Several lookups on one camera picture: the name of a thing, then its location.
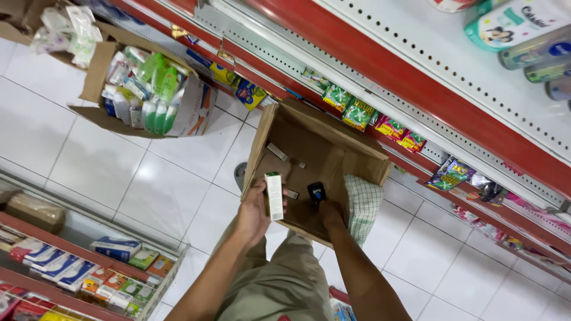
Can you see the person's grey sandal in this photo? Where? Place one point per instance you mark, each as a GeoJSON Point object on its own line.
{"type": "Point", "coordinates": [240, 176]}

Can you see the carton of green white bottles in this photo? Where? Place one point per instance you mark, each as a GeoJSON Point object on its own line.
{"type": "Point", "coordinates": [151, 89]}

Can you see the black handheld scanner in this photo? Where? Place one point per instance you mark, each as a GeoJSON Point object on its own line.
{"type": "Point", "coordinates": [316, 192]}

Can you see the short grey small box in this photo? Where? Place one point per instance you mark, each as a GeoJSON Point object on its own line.
{"type": "Point", "coordinates": [292, 194]}

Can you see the red and white shelf rack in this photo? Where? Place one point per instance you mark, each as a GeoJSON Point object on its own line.
{"type": "Point", "coordinates": [423, 67]}

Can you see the person's khaki trousers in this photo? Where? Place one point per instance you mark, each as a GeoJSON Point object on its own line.
{"type": "Point", "coordinates": [281, 281]}

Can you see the carton of white packets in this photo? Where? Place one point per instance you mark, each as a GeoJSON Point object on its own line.
{"type": "Point", "coordinates": [62, 26]}

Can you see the open brown cardboard box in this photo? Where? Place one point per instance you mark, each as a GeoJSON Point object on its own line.
{"type": "Point", "coordinates": [312, 133]}

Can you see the person's right hand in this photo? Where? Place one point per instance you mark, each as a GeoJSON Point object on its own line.
{"type": "Point", "coordinates": [333, 217]}

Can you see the person's right fingers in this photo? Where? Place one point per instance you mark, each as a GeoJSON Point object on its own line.
{"type": "Point", "coordinates": [324, 206]}

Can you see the white and green product box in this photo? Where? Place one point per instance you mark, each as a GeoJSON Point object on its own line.
{"type": "Point", "coordinates": [274, 196]}

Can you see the person's left hand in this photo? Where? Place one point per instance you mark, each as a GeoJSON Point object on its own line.
{"type": "Point", "coordinates": [252, 216]}

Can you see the green checked white cloth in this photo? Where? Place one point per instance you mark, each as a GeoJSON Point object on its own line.
{"type": "Point", "coordinates": [363, 205]}

